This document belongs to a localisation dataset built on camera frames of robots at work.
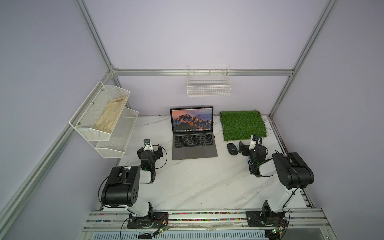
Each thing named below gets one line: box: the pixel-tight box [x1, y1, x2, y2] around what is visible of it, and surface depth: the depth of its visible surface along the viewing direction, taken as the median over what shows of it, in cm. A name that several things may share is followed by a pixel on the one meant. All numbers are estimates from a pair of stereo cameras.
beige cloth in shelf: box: [94, 96, 128, 132], surface depth 82 cm
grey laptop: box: [170, 106, 218, 161], surface depth 104 cm
